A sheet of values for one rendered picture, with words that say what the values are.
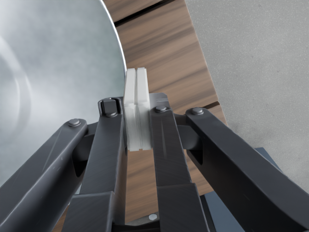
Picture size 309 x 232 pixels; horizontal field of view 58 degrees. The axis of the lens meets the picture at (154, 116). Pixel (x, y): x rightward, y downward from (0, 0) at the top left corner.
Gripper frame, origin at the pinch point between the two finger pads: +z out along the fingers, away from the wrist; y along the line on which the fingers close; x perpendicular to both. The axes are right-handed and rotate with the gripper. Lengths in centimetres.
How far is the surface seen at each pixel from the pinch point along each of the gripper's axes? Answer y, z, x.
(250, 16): 22.6, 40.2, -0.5
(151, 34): 1.4, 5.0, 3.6
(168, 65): 2.6, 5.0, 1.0
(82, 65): -4.2, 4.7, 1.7
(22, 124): -10.1, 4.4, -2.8
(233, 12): 19.1, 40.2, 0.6
